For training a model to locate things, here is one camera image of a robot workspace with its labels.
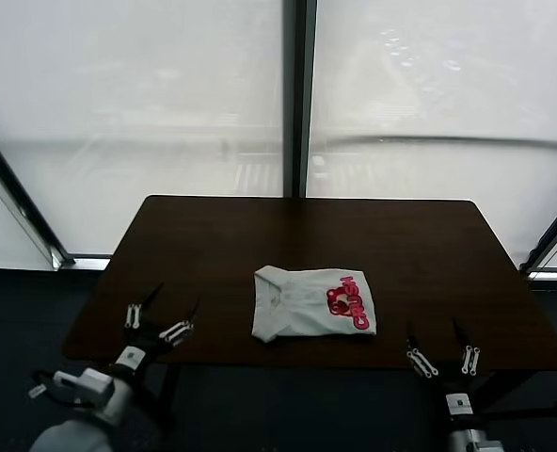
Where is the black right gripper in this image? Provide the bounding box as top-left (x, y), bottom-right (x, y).
top-left (404, 318), bottom-right (483, 419)

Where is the black table leg frame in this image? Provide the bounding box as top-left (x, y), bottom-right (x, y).
top-left (426, 369), bottom-right (557, 425)
top-left (136, 364), bottom-right (183, 432)

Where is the slanted dark window frame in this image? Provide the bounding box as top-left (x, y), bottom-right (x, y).
top-left (0, 115), bottom-right (77, 272)
top-left (517, 187), bottom-right (557, 279)

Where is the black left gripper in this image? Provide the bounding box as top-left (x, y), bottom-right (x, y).
top-left (112, 282), bottom-right (202, 379)

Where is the dark vertical window mullion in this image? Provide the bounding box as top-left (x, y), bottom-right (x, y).
top-left (281, 0), bottom-right (318, 200)

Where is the white t-shirt red print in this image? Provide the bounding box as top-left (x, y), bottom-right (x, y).
top-left (251, 266), bottom-right (378, 345)

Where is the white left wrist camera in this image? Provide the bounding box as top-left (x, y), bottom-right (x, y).
top-left (52, 368), bottom-right (115, 409)

